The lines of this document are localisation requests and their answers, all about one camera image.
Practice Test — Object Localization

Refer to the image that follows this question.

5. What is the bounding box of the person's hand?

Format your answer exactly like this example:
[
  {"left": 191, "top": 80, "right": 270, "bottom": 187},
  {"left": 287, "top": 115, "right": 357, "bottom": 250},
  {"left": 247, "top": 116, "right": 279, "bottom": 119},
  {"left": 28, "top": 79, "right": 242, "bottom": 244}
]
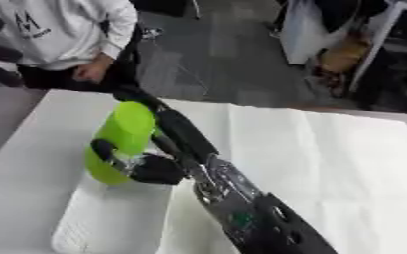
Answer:
[{"left": 71, "top": 53, "right": 117, "bottom": 84}]

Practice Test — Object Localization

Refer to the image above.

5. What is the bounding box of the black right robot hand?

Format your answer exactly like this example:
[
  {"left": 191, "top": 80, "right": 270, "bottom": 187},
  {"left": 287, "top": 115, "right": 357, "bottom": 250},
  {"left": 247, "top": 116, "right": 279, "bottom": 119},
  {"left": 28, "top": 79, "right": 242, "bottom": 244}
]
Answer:
[{"left": 88, "top": 85, "right": 221, "bottom": 186}]

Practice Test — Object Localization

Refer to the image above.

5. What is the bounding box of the green plastic cylinder cup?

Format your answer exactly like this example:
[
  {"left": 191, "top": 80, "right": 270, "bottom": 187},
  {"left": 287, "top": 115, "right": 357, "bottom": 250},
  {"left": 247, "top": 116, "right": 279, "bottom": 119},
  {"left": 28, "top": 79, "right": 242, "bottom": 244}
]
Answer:
[{"left": 83, "top": 100, "right": 159, "bottom": 187}]

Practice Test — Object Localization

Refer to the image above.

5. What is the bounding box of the white box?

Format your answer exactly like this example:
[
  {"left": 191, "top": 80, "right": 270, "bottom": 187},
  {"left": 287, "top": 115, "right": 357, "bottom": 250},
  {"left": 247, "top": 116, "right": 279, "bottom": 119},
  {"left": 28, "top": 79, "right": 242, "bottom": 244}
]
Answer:
[{"left": 49, "top": 172, "right": 176, "bottom": 254}]

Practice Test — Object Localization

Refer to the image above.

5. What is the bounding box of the person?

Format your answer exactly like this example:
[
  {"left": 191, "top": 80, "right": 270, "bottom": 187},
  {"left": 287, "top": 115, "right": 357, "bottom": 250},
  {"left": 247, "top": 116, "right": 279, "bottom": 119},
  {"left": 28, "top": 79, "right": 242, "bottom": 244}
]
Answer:
[{"left": 0, "top": 0, "right": 141, "bottom": 93}]

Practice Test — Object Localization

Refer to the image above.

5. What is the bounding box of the tan bag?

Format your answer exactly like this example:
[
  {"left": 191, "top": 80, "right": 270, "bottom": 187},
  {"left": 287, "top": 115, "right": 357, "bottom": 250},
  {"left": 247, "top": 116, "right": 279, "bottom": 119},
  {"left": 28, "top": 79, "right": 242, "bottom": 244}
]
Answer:
[{"left": 311, "top": 33, "right": 374, "bottom": 97}]

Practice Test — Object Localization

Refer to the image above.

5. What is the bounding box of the white table frame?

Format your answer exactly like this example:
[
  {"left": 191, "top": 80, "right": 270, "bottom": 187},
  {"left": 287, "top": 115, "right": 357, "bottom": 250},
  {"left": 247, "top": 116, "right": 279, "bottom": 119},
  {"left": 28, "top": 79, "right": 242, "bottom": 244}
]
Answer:
[{"left": 347, "top": 0, "right": 407, "bottom": 94}]

